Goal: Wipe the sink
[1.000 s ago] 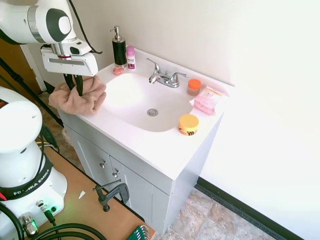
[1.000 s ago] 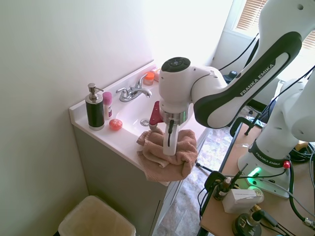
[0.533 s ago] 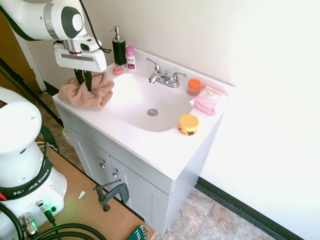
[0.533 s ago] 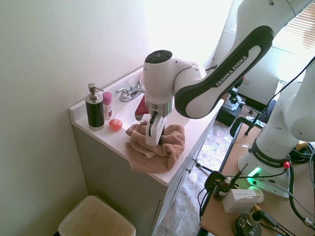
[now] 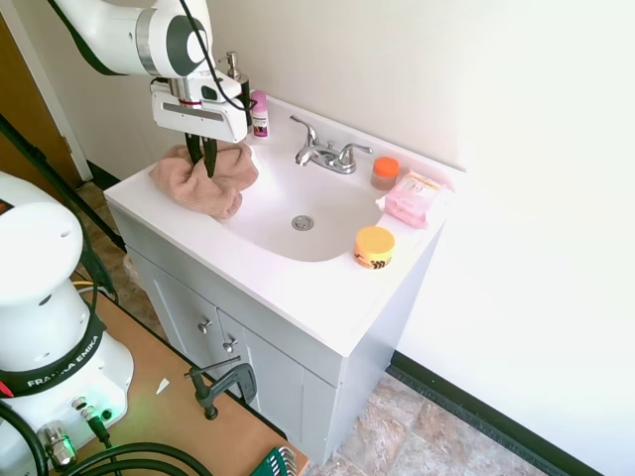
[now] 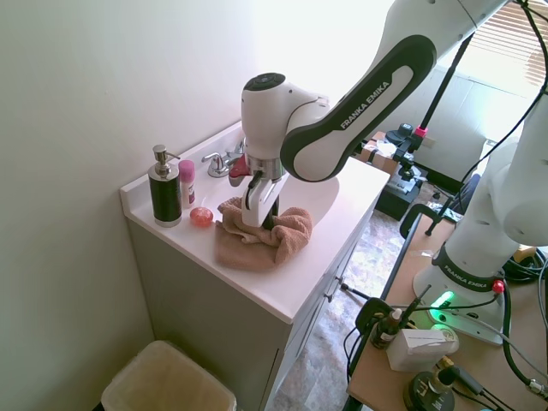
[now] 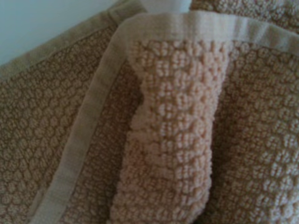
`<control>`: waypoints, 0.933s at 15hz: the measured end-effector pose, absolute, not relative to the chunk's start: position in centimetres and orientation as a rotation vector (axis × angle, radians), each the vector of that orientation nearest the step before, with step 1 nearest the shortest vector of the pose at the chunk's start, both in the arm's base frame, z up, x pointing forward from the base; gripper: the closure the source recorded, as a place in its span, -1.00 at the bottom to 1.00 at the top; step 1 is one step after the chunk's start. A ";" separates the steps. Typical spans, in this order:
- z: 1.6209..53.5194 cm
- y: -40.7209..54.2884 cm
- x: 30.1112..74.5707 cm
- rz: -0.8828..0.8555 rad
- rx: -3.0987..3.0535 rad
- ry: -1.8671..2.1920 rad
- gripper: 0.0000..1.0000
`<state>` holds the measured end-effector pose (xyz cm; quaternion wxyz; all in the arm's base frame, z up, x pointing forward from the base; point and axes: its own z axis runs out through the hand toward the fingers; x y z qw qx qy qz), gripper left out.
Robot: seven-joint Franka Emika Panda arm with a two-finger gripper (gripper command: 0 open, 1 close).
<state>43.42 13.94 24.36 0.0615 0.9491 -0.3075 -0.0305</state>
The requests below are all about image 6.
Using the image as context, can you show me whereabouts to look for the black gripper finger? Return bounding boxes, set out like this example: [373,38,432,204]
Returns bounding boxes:
[261,193,282,233]

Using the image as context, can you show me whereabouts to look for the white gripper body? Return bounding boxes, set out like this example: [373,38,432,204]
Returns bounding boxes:
[241,173,284,229]

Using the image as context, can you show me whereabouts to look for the tan pink towel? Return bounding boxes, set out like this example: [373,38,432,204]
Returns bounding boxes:
[213,195,315,272]

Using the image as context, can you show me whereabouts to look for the white vanity sink top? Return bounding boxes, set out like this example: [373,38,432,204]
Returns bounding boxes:
[119,119,392,325]

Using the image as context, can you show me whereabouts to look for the pink round soap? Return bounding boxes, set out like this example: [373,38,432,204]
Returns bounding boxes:
[190,206,215,229]

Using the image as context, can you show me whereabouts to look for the pink deodorant bottle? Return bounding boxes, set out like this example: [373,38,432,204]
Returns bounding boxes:
[178,159,197,210]

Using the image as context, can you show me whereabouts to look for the black chrome soap dispenser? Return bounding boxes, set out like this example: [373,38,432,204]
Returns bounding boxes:
[147,144,183,229]

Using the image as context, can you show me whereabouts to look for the grey vanity cabinet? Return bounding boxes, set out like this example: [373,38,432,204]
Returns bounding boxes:
[126,204,378,411]

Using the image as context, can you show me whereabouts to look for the cardboard box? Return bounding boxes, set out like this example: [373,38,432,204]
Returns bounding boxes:
[356,131,402,173]

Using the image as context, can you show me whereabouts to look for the black equipment case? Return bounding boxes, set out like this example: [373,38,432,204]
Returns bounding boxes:
[375,157,430,223]

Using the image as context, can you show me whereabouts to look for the black C-clamp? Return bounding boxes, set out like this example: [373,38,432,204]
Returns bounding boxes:
[399,203,462,239]
[354,296,398,336]

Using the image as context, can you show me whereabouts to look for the brown dropper bottle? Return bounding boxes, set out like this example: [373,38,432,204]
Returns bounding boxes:
[371,307,404,350]

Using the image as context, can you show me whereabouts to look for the trash bin with liner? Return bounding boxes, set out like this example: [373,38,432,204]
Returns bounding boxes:
[100,339,238,411]

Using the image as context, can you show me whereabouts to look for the small white box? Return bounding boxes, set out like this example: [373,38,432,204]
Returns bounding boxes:
[386,328,460,373]

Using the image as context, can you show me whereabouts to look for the black round weighted base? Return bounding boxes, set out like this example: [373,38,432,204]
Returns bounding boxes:
[403,354,457,411]

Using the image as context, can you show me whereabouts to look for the yellow emergency stop box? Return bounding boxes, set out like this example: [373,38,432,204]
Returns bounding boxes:
[513,246,537,265]

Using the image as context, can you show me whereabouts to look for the window blinds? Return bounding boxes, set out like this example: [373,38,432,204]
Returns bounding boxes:
[469,0,548,102]

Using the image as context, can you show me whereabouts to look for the wrist camera with red mount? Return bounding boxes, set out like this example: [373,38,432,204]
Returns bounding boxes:
[229,154,252,188]

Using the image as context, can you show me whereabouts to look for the chrome two-handle faucet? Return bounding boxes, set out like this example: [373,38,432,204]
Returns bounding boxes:
[200,136,250,179]

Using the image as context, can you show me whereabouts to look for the black camera stand pole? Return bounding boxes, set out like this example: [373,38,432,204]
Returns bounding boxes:
[420,32,477,130]

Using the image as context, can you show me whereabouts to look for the black cable bundle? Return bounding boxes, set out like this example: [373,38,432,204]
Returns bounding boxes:
[499,243,548,284]

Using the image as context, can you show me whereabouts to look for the grey base cable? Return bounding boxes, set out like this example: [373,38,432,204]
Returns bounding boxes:
[499,331,548,397]

